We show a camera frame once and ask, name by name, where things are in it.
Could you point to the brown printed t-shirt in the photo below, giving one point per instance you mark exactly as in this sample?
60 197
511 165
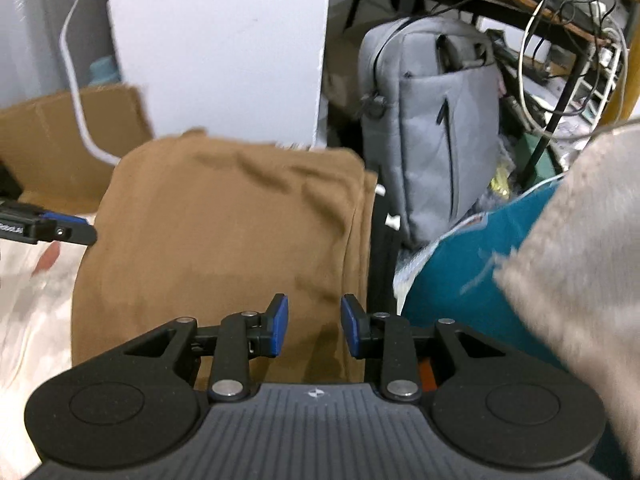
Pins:
225 220

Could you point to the flattened cardboard sheet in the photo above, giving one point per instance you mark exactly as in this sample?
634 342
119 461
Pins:
50 145

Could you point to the teal cloth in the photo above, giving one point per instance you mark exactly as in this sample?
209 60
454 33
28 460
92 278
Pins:
460 280

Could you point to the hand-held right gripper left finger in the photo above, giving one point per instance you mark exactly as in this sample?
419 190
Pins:
280 325

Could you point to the white printed bedsheet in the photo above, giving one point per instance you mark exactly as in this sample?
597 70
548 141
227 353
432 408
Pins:
35 310

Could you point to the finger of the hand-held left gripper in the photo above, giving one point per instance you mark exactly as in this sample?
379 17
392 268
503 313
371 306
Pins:
65 230

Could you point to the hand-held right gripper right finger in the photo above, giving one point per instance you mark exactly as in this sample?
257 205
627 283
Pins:
350 327

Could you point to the grey laptop bag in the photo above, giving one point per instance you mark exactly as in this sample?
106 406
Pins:
430 135

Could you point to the beige cloth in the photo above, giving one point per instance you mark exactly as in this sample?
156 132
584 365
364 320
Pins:
590 260

